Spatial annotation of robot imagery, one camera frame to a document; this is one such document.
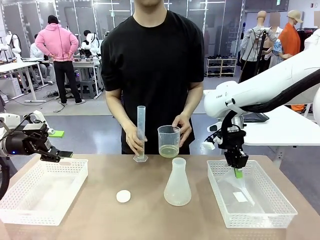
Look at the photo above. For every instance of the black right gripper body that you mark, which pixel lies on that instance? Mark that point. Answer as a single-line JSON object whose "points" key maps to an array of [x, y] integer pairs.
{"points": [[233, 141]]}

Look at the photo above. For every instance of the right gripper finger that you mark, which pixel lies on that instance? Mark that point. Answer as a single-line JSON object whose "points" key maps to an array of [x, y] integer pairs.
{"points": [[230, 158], [240, 162]]}

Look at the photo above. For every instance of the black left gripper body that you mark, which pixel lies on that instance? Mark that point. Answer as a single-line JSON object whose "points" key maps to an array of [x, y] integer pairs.
{"points": [[27, 140]]}

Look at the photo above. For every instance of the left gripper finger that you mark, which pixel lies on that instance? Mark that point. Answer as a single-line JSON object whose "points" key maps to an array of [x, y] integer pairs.
{"points": [[57, 134], [53, 155]]}

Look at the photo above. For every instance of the clear plastic funnel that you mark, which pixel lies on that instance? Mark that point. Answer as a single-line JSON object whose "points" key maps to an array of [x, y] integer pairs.
{"points": [[243, 186]]}

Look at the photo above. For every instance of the white perforated plastic basket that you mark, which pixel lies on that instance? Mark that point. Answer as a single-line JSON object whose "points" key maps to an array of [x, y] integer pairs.
{"points": [[277, 200], [25, 212]]}

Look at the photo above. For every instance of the translucent plastic conical flask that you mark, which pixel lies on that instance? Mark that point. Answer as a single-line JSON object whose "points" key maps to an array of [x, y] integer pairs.
{"points": [[177, 190]]}

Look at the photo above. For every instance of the clear plastic beaker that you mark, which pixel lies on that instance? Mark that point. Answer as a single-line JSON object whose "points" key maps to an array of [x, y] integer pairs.
{"points": [[168, 140]]}

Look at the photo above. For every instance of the white round flask cap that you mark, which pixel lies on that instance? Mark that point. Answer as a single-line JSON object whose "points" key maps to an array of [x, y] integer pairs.
{"points": [[123, 196]]}

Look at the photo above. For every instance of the clear plastic graduated cylinder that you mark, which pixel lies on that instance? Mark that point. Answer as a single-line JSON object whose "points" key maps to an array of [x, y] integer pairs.
{"points": [[141, 117]]}

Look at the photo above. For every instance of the person's left forearm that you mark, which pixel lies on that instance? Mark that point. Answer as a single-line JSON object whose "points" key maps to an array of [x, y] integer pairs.
{"points": [[191, 102]]}

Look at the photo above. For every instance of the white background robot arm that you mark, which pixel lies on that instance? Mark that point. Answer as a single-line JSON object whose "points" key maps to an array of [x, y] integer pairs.
{"points": [[15, 45]]}

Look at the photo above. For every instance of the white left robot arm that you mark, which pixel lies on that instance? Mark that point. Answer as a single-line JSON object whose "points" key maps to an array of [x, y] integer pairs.
{"points": [[7, 118]]}

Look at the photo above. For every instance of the person's right forearm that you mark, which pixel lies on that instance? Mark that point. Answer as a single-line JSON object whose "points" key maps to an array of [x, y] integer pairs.
{"points": [[120, 110]]}

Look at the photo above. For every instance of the person's left hand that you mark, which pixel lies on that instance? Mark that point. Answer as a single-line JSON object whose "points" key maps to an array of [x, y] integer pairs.
{"points": [[186, 130]]}

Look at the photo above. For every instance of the person's right hand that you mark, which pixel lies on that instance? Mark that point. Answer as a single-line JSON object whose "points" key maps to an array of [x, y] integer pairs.
{"points": [[131, 140]]}

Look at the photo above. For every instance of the dark grey laptop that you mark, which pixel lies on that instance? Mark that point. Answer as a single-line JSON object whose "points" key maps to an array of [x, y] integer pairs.
{"points": [[257, 117]]}

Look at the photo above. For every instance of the white paper label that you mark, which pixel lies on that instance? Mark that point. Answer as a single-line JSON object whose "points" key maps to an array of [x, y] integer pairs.
{"points": [[240, 196]]}

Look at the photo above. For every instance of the grey step stool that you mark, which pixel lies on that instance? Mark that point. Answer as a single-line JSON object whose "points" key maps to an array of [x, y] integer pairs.
{"points": [[88, 88]]}

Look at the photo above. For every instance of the long white desk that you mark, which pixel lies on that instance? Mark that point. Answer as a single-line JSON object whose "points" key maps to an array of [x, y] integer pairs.
{"points": [[17, 66]]}

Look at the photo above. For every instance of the white shoe rack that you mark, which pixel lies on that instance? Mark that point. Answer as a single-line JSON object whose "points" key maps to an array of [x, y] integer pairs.
{"points": [[221, 67]]}

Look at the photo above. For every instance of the grey workbench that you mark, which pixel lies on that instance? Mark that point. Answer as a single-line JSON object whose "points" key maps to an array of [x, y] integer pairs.
{"points": [[85, 63]]}

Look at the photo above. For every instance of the seated person in white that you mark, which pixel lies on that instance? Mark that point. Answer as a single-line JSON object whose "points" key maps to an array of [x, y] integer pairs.
{"points": [[37, 53]]}

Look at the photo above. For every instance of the person in pink hoodie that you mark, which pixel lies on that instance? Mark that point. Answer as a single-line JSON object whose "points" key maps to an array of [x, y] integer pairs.
{"points": [[56, 42]]}

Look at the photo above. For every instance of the person with black hair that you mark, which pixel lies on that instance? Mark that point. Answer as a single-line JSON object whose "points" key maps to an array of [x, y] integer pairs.
{"points": [[90, 42]]}

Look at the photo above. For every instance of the black tripod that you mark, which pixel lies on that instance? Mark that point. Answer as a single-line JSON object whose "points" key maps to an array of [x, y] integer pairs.
{"points": [[261, 45]]}

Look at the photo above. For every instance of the mannequin in grey shirt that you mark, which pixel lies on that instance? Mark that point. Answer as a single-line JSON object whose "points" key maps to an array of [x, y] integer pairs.
{"points": [[252, 42]]}

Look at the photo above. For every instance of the person in floral blue top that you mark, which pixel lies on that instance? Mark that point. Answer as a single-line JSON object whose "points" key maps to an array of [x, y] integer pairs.
{"points": [[276, 47]]}

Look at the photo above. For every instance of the person in black t-shirt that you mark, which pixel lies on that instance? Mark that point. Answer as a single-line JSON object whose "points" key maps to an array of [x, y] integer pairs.
{"points": [[152, 62]]}

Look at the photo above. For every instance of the mannequin in orange coat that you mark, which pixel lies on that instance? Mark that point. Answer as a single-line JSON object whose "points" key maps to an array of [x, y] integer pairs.
{"points": [[290, 40]]}

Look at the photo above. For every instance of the mannequin in orange trousers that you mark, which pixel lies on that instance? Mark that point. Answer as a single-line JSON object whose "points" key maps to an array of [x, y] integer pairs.
{"points": [[312, 40]]}

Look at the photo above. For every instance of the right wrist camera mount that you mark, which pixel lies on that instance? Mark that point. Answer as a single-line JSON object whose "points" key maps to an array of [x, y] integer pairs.
{"points": [[208, 145]]}

